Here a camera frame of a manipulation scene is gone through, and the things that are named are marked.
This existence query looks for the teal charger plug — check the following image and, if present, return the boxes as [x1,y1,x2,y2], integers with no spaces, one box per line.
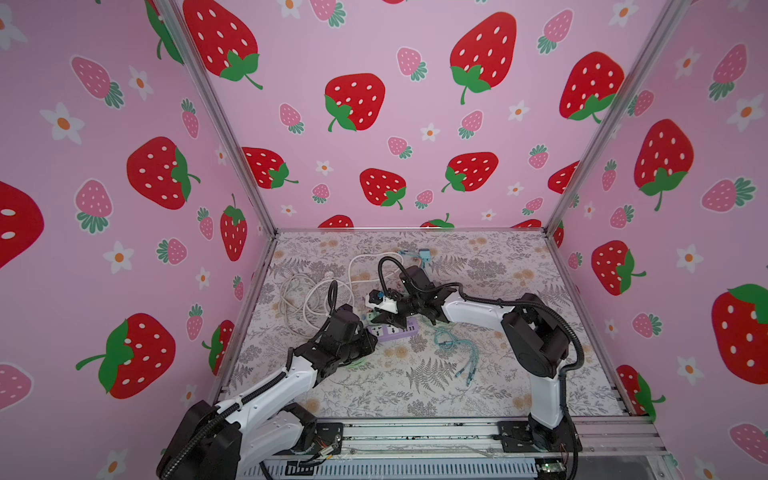
[418,248,432,268]

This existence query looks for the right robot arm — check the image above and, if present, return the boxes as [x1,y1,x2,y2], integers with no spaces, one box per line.
[366,256,585,454]

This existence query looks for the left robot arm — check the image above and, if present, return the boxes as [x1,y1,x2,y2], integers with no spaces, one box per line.
[157,281,377,479]

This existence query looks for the white blue power strip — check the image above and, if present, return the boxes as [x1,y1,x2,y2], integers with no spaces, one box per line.
[361,307,391,325]

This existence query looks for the purple power strip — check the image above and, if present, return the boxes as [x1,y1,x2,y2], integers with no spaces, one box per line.
[368,318,419,343]

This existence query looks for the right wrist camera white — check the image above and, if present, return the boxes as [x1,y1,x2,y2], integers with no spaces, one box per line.
[365,290,399,314]

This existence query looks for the tangled charging cables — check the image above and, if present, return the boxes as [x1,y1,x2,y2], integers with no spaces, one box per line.
[428,317,481,388]

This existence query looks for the white power strip cord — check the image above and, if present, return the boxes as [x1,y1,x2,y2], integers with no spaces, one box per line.
[278,251,406,331]

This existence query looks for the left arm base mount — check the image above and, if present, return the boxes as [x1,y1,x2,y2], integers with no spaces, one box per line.
[261,407,345,457]

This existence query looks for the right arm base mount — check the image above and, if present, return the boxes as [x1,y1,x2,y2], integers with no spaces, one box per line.
[497,416,582,453]

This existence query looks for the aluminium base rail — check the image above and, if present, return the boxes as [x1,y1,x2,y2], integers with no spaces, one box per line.
[239,416,682,479]

